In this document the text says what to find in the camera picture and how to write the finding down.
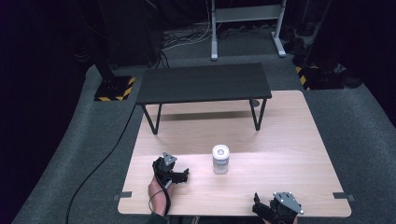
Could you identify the black shelf riser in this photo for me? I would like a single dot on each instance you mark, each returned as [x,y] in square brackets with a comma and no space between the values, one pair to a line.
[202,82]

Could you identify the clear jar with white lid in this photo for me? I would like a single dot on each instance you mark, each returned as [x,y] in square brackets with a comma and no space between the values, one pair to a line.
[220,160]

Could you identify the person's left hand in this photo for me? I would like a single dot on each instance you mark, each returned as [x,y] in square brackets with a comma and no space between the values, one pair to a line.
[157,193]

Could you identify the dark shoe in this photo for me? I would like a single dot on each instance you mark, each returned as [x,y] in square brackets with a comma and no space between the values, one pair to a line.
[351,79]

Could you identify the white desk frame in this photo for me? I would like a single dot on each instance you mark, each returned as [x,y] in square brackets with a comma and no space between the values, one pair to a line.
[246,14]

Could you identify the grey table bracket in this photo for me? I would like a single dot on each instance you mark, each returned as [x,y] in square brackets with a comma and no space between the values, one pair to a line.
[342,196]
[123,195]

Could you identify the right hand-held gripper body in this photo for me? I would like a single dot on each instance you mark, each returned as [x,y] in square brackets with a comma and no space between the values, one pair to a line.
[285,205]

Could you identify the striped black stand base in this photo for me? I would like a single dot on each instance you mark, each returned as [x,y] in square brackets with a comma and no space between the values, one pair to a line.
[317,77]
[115,88]

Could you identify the person's right hand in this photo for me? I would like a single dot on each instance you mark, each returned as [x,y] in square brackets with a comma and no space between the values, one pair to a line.
[270,221]

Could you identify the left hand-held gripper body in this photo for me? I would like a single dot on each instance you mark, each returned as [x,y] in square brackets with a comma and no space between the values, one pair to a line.
[162,169]

